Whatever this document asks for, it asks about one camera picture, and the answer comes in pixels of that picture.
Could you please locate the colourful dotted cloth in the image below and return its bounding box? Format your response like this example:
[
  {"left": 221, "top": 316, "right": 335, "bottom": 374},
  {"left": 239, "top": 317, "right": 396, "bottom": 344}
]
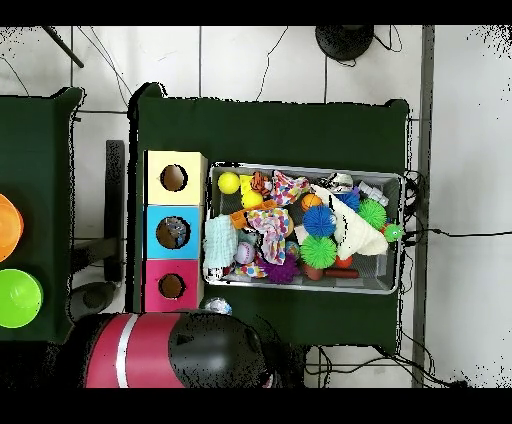
[
  {"left": 270, "top": 170, "right": 311, "bottom": 208},
  {"left": 243, "top": 206, "right": 291, "bottom": 266}
]

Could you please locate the purple spiky rubber toy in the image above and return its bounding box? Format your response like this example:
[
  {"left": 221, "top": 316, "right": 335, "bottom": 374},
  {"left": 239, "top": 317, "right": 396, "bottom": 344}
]
[{"left": 258, "top": 255, "right": 302, "bottom": 286}]

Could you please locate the light blue knitted cloth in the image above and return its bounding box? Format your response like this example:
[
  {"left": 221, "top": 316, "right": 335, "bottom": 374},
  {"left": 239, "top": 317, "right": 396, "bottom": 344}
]
[{"left": 202, "top": 215, "right": 240, "bottom": 281}]

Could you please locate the black rod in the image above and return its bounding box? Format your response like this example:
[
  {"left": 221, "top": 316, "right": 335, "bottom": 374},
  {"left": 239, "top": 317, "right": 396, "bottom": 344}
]
[{"left": 41, "top": 25, "right": 85, "bottom": 69}]

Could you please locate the thin black floor cable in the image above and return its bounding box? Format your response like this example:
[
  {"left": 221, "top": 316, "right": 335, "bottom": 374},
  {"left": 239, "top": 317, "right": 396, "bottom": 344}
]
[{"left": 255, "top": 25, "right": 289, "bottom": 102}]

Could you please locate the orange plastic bowl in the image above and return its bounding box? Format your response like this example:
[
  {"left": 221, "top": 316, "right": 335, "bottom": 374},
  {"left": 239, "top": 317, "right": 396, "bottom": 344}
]
[{"left": 0, "top": 193, "right": 25, "bottom": 263}]

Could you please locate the wooden box with three holes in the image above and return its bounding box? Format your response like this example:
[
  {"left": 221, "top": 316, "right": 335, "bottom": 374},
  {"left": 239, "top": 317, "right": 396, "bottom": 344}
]
[{"left": 141, "top": 150, "right": 208, "bottom": 314}]

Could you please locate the black power cable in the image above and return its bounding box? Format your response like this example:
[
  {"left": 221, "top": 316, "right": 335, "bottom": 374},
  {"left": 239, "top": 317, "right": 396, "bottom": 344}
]
[{"left": 403, "top": 228, "right": 512, "bottom": 238}]

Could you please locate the black round stand base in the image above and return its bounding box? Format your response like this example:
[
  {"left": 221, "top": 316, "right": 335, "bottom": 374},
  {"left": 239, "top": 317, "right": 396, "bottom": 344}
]
[{"left": 314, "top": 25, "right": 375, "bottom": 62}]

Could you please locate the silver wire mesh bin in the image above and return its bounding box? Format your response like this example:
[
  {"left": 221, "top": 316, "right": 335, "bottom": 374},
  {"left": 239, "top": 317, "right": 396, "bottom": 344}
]
[{"left": 202, "top": 161, "right": 405, "bottom": 296}]

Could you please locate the cream knitted cloth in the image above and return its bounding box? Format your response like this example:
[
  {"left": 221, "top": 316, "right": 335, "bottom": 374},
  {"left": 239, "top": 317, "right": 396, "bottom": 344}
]
[{"left": 309, "top": 184, "right": 390, "bottom": 261}]

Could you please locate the green spiky caterpillar toy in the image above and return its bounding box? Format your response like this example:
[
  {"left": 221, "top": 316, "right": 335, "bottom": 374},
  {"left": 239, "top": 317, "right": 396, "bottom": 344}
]
[{"left": 356, "top": 197, "right": 406, "bottom": 244}]

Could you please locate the green plastic bowl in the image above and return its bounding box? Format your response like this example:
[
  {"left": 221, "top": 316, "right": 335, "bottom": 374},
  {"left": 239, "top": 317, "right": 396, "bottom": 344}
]
[{"left": 0, "top": 268, "right": 44, "bottom": 329}]

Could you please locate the orange toy building brick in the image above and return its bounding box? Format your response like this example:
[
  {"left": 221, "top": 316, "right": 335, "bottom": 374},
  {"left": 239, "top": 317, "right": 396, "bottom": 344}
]
[{"left": 229, "top": 199, "right": 278, "bottom": 232}]

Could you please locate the green spiky rubber ball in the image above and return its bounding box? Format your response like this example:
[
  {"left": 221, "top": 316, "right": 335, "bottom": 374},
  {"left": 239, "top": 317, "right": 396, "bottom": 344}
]
[{"left": 299, "top": 235, "right": 339, "bottom": 270}]

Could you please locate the yellow ball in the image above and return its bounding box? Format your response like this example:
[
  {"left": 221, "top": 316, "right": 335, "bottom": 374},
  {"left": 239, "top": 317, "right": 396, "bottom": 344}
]
[
  {"left": 240, "top": 190, "right": 264, "bottom": 210},
  {"left": 217, "top": 171, "right": 241, "bottom": 196}
]

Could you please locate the blue spiky rubber ball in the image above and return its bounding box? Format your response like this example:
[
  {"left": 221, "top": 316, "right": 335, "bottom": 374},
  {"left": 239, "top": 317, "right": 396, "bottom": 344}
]
[{"left": 301, "top": 204, "right": 337, "bottom": 239}]

